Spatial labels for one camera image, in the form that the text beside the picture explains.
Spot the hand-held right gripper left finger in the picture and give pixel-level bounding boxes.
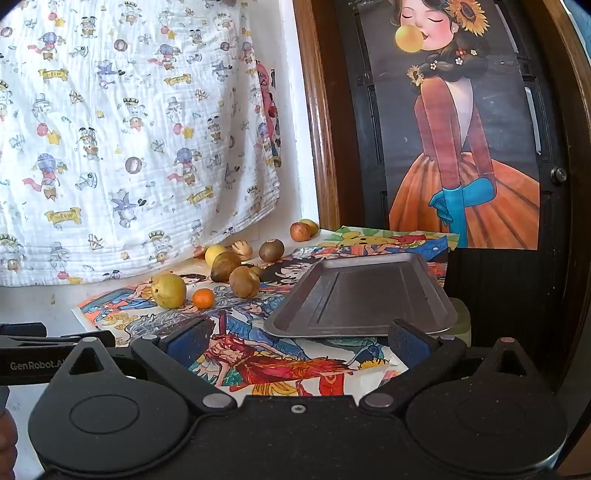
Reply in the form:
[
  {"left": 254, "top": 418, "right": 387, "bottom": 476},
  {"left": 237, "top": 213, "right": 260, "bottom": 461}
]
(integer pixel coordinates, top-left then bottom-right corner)
[{"left": 48, "top": 318, "right": 238, "bottom": 414}]

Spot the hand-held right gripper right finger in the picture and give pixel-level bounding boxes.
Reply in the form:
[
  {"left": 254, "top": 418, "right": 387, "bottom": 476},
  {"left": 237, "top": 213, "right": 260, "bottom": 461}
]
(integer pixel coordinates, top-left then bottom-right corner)
[{"left": 359, "top": 318, "right": 548, "bottom": 411}]

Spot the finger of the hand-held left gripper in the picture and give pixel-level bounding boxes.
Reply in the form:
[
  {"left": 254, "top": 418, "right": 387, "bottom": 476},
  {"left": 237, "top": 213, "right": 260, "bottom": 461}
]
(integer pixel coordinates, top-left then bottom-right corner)
[
  {"left": 0, "top": 323, "right": 48, "bottom": 337},
  {"left": 0, "top": 330, "right": 116, "bottom": 348}
]

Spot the yellow green pear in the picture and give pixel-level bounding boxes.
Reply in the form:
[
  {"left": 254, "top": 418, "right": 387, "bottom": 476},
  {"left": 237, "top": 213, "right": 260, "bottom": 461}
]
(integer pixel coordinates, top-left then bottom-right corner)
[{"left": 151, "top": 272, "right": 187, "bottom": 309}]

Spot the metal tray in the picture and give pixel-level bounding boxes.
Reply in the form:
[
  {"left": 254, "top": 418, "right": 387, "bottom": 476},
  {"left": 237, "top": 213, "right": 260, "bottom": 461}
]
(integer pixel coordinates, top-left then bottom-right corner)
[{"left": 264, "top": 254, "right": 459, "bottom": 340}]

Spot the round tan fruit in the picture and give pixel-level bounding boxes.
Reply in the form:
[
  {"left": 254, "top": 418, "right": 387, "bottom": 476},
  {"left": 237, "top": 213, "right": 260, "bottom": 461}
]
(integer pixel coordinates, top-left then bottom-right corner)
[{"left": 229, "top": 266, "right": 260, "bottom": 299}]

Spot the brownish green pear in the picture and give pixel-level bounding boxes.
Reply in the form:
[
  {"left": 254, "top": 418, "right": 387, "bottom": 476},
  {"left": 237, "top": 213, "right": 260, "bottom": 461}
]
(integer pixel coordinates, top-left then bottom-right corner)
[{"left": 211, "top": 251, "right": 241, "bottom": 282}]

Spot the brown kiwi with sticker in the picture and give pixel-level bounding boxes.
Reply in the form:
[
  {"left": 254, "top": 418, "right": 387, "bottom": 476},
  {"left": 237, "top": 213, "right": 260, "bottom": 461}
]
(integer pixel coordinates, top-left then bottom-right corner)
[{"left": 259, "top": 238, "right": 284, "bottom": 263}]

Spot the person's left hand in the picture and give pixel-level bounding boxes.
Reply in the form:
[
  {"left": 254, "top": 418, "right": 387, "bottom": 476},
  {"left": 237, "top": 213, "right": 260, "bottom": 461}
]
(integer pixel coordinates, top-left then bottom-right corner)
[{"left": 0, "top": 408, "right": 18, "bottom": 469}]

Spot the orange anime drawing sheet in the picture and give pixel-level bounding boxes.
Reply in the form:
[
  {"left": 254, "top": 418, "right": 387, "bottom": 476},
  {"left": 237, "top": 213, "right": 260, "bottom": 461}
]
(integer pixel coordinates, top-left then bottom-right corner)
[{"left": 76, "top": 244, "right": 333, "bottom": 335}]

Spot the red flame drawing sheet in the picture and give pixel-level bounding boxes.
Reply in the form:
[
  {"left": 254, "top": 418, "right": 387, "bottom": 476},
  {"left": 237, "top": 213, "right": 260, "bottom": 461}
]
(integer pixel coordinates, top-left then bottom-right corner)
[{"left": 115, "top": 295, "right": 411, "bottom": 398}]

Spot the dark furniture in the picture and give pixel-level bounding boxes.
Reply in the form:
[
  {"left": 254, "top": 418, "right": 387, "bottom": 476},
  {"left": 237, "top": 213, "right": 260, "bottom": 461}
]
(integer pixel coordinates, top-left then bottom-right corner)
[{"left": 443, "top": 248, "right": 571, "bottom": 352}]

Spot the yellow bear drawing sheet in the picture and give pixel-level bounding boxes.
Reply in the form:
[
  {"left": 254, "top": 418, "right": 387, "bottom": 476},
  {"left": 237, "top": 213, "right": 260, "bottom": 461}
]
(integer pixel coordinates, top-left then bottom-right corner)
[{"left": 318, "top": 225, "right": 462, "bottom": 278}]

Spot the black door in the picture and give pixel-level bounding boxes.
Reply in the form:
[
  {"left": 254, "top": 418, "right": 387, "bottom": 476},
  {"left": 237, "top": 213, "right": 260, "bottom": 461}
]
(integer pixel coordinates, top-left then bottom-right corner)
[{"left": 335, "top": 0, "right": 585, "bottom": 352}]

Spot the white printed blanket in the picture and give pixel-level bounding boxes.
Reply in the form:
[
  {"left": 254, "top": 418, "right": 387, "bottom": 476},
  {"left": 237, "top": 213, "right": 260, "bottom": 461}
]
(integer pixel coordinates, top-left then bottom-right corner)
[{"left": 0, "top": 0, "right": 281, "bottom": 288}]

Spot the wall poster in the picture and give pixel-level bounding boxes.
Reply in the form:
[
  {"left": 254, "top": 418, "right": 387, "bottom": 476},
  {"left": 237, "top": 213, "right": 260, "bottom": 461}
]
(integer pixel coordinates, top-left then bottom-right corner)
[{"left": 358, "top": 0, "right": 541, "bottom": 250}]

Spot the cartoon wall sticker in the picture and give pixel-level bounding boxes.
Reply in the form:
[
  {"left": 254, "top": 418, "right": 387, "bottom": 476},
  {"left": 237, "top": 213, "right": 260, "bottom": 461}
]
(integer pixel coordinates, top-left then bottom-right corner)
[{"left": 255, "top": 59, "right": 283, "bottom": 168}]

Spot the wooden door frame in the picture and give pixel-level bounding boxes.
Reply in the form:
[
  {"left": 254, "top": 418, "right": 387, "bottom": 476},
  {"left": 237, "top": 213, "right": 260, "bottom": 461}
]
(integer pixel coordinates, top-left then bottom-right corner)
[{"left": 293, "top": 0, "right": 345, "bottom": 229}]

